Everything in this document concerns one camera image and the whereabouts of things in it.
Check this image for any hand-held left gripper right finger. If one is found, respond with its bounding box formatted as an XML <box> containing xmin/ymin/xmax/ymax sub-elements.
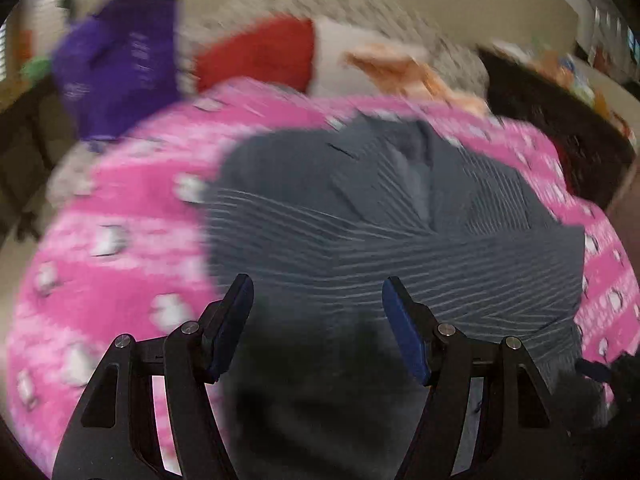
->
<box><xmin>381</xmin><ymin>276</ymin><xmax>581</xmax><ymax>480</ymax></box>

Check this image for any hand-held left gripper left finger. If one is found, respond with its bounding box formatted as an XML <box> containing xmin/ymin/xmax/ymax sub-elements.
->
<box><xmin>51</xmin><ymin>273</ymin><xmax>255</xmax><ymax>480</ymax></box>

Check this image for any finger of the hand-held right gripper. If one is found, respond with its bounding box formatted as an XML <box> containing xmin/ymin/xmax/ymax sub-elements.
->
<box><xmin>575</xmin><ymin>357</ymin><xmax>613</xmax><ymax>383</ymax></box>

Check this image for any grey striped jacket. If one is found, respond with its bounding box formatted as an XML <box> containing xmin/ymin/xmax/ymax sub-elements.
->
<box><xmin>202</xmin><ymin>112</ymin><xmax>608</xmax><ymax>480</ymax></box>

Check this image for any pink penguin print blanket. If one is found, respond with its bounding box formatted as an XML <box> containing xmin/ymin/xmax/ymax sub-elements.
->
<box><xmin>5</xmin><ymin>77</ymin><xmax>640</xmax><ymax>480</ymax></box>

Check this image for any dark wooden furniture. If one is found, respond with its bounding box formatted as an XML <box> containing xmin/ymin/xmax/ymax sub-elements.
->
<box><xmin>0</xmin><ymin>80</ymin><xmax>68</xmax><ymax>241</ymax></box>

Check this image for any red cloth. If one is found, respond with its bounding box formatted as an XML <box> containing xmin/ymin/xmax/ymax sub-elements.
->
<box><xmin>192</xmin><ymin>17</ymin><xmax>316</xmax><ymax>96</ymax></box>

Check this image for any white orange printed cloth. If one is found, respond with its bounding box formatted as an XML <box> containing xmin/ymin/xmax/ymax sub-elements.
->
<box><xmin>305</xmin><ymin>17</ymin><xmax>493</xmax><ymax>116</ymax></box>

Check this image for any purple bag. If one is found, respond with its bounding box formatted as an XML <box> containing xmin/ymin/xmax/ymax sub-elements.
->
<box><xmin>50</xmin><ymin>0</ymin><xmax>188</xmax><ymax>143</ymax></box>

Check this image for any colourful clutter on counter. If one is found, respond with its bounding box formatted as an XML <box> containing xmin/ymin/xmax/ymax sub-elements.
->
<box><xmin>492</xmin><ymin>35</ymin><xmax>636</xmax><ymax>136</ymax></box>

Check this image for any grey speckled sofa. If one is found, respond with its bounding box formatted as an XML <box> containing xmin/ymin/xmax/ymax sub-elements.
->
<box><xmin>190</xmin><ymin>0</ymin><xmax>491</xmax><ymax>96</ymax></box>

